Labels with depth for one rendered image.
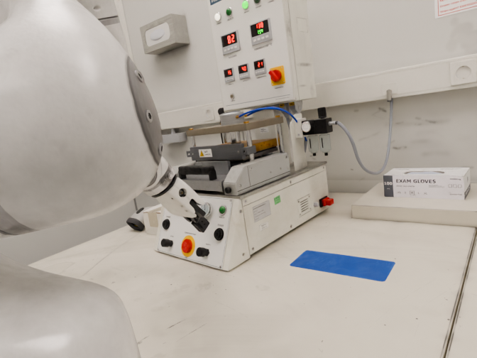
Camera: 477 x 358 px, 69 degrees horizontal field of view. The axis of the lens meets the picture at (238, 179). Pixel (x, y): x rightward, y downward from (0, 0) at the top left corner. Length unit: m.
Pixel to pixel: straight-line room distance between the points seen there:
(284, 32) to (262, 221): 0.58
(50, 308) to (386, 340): 0.53
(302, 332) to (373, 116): 0.97
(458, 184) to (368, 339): 0.67
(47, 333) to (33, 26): 0.17
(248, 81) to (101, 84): 1.07
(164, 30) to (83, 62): 1.76
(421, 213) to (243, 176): 0.53
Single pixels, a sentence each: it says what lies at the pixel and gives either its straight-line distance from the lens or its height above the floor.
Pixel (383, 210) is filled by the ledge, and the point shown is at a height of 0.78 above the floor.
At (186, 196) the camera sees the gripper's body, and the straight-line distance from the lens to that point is 0.79.
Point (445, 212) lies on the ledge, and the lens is 1.12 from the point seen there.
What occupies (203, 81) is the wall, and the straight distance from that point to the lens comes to 1.89.
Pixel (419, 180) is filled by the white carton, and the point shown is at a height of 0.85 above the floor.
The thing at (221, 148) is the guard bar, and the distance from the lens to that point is 1.04.
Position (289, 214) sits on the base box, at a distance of 1.08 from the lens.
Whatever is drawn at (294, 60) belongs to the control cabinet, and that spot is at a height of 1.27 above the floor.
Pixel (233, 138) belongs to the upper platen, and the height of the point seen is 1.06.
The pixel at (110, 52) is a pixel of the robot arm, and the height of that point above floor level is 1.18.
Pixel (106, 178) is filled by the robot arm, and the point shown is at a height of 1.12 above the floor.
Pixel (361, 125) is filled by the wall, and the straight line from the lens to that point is 1.46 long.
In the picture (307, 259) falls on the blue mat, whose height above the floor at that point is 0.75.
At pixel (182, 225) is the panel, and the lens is 1.06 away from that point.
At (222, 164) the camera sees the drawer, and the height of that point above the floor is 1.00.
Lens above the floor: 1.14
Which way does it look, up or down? 11 degrees down
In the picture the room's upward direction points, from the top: 9 degrees counter-clockwise
